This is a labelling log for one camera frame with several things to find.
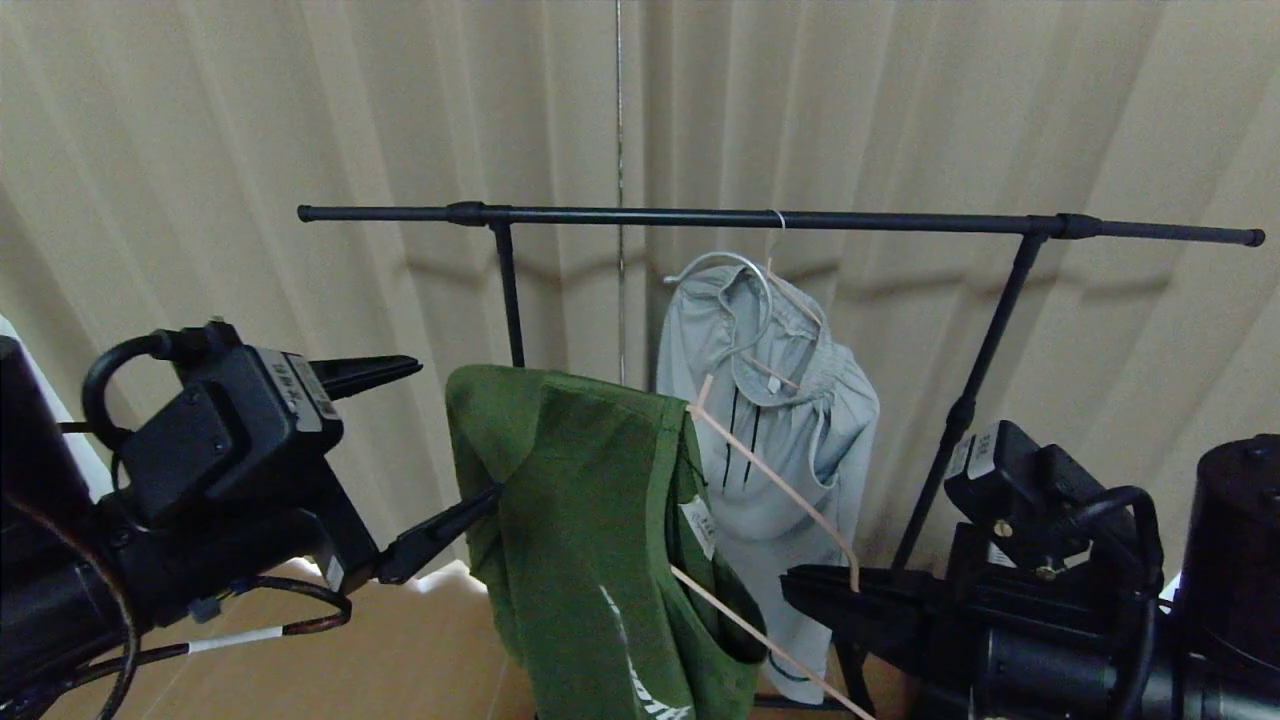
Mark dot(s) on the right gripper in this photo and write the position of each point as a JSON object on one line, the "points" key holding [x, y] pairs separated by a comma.
{"points": [[1050, 660]]}

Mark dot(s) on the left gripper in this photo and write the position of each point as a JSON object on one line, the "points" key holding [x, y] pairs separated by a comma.
{"points": [[250, 540]]}

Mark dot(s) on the green garment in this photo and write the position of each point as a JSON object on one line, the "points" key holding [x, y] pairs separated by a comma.
{"points": [[580, 500]]}

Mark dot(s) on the pale grey shorts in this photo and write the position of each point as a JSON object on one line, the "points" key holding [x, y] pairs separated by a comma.
{"points": [[830, 430]]}

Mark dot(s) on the pink clothes hanger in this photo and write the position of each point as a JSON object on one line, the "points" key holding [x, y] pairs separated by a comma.
{"points": [[779, 235], [775, 479]]}

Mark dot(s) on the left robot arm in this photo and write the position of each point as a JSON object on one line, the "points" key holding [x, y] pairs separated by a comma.
{"points": [[40, 600]]}

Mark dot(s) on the black clothes rack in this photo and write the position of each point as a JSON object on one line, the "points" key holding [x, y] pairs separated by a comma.
{"points": [[900, 221]]}

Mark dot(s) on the beige curtain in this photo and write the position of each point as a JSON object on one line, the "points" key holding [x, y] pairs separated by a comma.
{"points": [[200, 150]]}

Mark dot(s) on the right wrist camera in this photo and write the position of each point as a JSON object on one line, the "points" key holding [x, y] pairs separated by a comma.
{"points": [[1010, 480]]}

